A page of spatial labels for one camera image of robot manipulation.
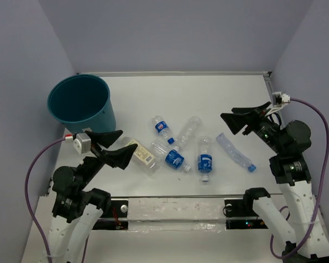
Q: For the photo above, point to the clear bottle yellow label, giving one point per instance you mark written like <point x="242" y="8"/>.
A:
<point x="142" y="156"/>

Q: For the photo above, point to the clear unlabelled plastic bottle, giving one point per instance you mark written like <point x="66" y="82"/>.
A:
<point x="188" y="132"/>

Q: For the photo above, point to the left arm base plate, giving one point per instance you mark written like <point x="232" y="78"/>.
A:
<point x="115" y="219"/>

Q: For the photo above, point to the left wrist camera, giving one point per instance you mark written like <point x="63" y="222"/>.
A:
<point x="81" y="142"/>

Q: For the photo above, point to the teal plastic bin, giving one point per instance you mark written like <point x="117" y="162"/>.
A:
<point x="82" y="103"/>

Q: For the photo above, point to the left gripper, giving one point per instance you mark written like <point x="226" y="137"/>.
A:
<point x="120" y="156"/>

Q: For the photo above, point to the small Pepsi label bottle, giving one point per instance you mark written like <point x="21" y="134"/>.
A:
<point x="163" y="130"/>

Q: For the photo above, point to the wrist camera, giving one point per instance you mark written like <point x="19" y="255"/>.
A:
<point x="81" y="142"/>
<point x="279" y="101"/>

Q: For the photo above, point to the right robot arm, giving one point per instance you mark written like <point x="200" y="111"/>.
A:
<point x="302" y="234"/>

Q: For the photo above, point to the crushed clear bottle blue cap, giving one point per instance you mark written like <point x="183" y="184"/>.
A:
<point x="238" y="157"/>

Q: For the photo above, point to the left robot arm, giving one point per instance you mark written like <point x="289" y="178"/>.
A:
<point x="75" y="210"/>

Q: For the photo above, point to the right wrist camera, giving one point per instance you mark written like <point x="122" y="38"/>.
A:
<point x="279" y="101"/>

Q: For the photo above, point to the upright-lying blue label bottle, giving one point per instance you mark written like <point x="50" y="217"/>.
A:
<point x="205" y="158"/>

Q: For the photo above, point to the clear bottle blue label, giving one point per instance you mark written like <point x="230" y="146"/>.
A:
<point x="170" y="155"/>

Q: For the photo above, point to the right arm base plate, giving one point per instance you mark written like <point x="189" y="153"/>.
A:
<point x="238" y="217"/>

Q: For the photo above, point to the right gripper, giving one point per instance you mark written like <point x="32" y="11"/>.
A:
<point x="236" y="120"/>

